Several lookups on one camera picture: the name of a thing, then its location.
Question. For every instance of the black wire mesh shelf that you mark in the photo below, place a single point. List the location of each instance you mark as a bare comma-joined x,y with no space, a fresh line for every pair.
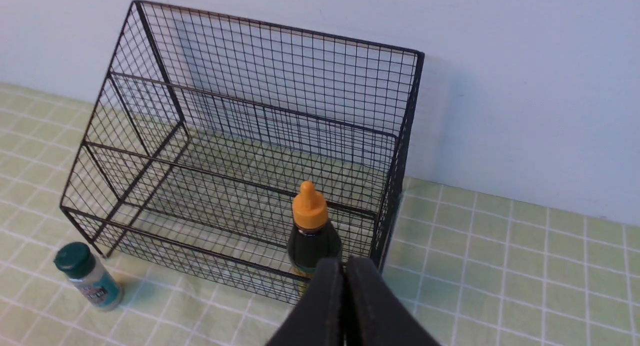
207,124

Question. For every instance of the green-capped seasoning shaker bottle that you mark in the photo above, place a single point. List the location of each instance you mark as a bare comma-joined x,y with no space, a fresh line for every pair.
87,274

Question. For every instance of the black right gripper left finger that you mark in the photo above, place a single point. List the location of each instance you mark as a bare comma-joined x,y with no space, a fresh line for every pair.
316,319

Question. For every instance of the yellow-capped dark sauce bottle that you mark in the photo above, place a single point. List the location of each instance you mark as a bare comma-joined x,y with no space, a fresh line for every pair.
313,236

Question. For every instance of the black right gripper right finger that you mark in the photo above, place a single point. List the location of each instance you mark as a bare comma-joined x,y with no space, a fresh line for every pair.
373,315

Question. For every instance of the green checkered tablecloth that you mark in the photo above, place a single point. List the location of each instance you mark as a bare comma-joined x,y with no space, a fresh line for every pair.
474,269

